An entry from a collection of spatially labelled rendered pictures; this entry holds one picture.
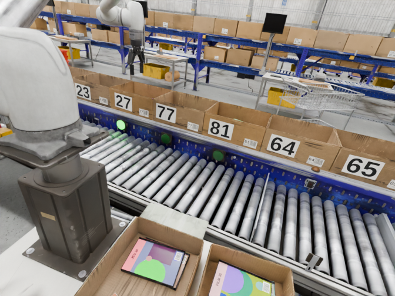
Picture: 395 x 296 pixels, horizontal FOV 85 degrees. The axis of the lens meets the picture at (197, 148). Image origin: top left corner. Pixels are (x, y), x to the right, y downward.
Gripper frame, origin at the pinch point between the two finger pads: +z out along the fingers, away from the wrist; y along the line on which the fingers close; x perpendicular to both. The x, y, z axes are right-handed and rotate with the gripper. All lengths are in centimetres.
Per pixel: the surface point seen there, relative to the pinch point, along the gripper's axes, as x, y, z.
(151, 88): -1.9, -20.8, 17.3
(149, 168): 40, 42, 45
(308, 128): 123, -21, 18
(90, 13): -510, -444, -33
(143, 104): 11.3, 8.1, 20.6
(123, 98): -6.9, 8.3, 19.8
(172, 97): 19.3, -19.6, 19.9
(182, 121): 43, 8, 25
